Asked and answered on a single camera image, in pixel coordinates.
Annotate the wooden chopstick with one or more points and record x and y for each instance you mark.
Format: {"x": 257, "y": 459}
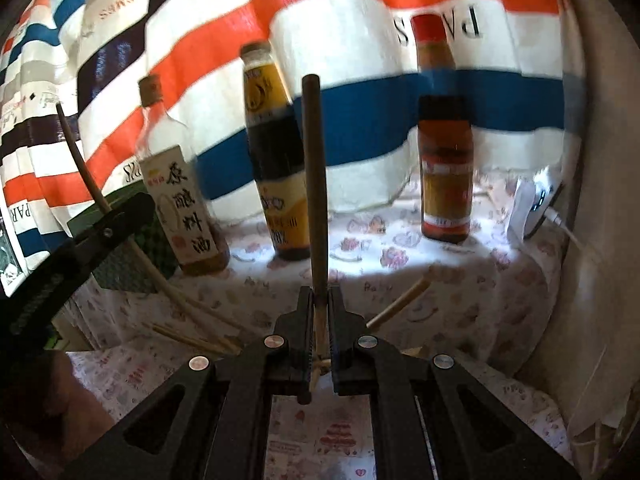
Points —
{"x": 315, "y": 185}
{"x": 400, "y": 302}
{"x": 195, "y": 340}
{"x": 85, "y": 170}

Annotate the person's left hand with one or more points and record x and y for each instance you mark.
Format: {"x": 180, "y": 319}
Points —
{"x": 65, "y": 400}

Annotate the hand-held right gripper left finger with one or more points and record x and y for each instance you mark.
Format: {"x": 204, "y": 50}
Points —
{"x": 304, "y": 320}

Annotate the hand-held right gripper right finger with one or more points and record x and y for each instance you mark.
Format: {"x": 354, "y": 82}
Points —
{"x": 339, "y": 320}

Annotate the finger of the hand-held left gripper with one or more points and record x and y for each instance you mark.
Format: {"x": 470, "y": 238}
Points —
{"x": 120, "y": 222}

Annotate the green box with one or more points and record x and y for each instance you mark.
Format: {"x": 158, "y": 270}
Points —
{"x": 145, "y": 270}

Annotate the striped curtain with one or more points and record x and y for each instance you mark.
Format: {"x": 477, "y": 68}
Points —
{"x": 350, "y": 35}

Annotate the red-capped sauce bottle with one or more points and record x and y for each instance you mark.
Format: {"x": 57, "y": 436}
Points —
{"x": 445, "y": 160}

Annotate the dark bottle with yellow label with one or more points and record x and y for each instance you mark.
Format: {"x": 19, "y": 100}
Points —
{"x": 275, "y": 160}

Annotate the clear bottle with white label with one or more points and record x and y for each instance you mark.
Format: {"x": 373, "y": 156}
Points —
{"x": 180, "y": 210}

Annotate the white board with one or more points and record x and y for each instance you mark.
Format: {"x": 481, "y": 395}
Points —
{"x": 600, "y": 210}

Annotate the printed tablecloth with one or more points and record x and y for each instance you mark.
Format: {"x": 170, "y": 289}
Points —
{"x": 450, "y": 285}

